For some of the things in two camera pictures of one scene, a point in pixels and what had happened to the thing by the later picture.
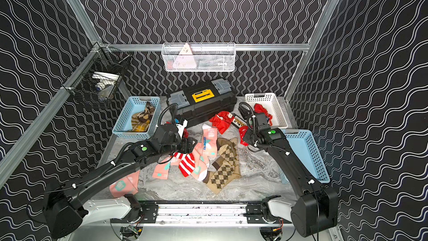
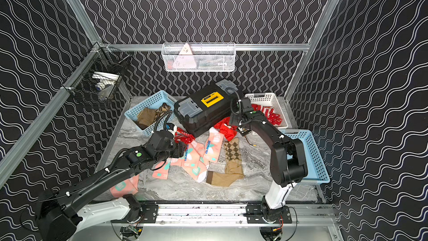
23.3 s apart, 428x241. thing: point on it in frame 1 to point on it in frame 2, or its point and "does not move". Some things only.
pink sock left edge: (127, 185) does not move
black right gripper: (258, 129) to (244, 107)
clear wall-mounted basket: (217, 57) does not move
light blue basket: (301, 142) does not move
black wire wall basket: (100, 75) does not move
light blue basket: (136, 104) to (152, 102)
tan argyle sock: (226, 167) to (163, 109)
